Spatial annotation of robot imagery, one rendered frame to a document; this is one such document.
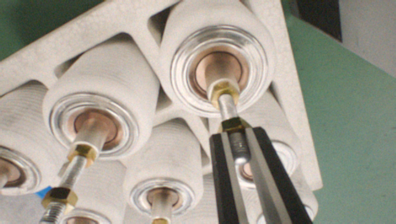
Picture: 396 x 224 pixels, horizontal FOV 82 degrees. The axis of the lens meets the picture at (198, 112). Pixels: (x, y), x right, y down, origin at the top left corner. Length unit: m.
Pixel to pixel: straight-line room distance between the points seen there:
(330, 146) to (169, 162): 0.50
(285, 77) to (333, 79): 0.28
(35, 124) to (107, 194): 0.12
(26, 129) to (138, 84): 0.12
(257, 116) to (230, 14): 0.11
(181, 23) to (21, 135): 0.18
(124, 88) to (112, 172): 0.17
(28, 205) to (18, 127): 0.33
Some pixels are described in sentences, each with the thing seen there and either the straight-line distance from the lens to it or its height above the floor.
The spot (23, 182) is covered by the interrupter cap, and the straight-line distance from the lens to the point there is 0.31.
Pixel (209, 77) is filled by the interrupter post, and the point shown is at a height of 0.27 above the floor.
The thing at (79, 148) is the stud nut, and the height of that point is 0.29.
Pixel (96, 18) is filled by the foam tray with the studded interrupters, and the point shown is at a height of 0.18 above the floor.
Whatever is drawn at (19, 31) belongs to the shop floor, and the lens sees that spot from 0.52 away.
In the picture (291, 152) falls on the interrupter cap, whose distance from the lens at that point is 0.25.
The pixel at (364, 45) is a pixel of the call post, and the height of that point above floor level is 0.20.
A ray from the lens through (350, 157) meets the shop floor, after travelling 0.75.
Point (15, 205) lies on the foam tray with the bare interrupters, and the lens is 0.58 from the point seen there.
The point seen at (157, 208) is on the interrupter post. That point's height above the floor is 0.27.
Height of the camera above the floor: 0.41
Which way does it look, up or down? 55 degrees down
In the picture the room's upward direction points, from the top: 175 degrees clockwise
